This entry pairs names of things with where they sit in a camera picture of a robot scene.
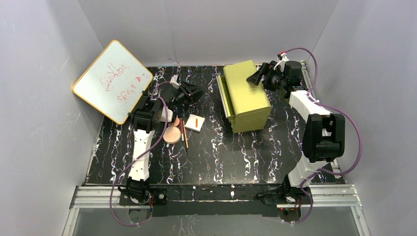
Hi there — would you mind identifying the red and black makeup pen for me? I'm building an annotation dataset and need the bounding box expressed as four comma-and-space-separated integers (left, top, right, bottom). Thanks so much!
179, 118, 188, 153

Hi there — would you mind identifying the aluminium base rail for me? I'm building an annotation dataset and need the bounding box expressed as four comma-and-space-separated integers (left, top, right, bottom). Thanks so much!
63, 184, 370, 236

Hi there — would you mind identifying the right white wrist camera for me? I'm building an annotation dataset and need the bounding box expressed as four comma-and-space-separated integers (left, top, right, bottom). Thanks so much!
277, 51, 289, 65

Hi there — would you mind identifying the whiteboard with yellow frame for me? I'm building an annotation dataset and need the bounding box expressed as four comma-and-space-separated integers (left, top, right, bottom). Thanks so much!
72, 40, 153, 124

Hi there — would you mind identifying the small round pink compact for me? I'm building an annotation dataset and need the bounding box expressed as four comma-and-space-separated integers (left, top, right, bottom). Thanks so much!
171, 117, 180, 127

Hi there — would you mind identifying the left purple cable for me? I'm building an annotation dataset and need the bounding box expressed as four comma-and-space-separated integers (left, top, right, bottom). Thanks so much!
109, 81, 175, 227

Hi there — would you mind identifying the large round pink compact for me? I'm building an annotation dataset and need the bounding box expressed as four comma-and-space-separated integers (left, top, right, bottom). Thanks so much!
163, 126, 181, 144

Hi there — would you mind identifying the gold makeup pencil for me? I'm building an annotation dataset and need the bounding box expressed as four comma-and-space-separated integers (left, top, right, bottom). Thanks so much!
182, 120, 189, 150

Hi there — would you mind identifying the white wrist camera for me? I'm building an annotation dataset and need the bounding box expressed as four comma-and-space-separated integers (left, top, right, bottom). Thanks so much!
277, 51, 289, 65
170, 75, 180, 89

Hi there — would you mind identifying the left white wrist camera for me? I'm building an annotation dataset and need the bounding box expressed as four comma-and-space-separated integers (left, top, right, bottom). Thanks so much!
170, 75, 180, 89

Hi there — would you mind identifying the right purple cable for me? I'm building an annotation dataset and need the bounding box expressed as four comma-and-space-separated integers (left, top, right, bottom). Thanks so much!
293, 47, 363, 225

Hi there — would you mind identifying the purple cable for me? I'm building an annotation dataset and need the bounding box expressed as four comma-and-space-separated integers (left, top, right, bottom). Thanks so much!
293, 47, 363, 225
109, 81, 175, 227

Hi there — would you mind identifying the green drawer cabinet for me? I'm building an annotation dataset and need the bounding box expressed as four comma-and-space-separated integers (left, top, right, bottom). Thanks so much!
217, 60, 272, 133

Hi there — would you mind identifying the white square makeup box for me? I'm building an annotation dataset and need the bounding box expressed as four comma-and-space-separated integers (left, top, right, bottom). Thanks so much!
185, 114, 205, 133

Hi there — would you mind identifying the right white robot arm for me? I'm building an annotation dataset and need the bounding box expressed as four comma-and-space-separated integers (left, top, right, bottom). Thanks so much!
246, 60, 345, 200

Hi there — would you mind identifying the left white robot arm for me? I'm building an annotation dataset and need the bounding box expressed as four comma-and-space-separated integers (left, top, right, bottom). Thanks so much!
118, 82, 205, 204

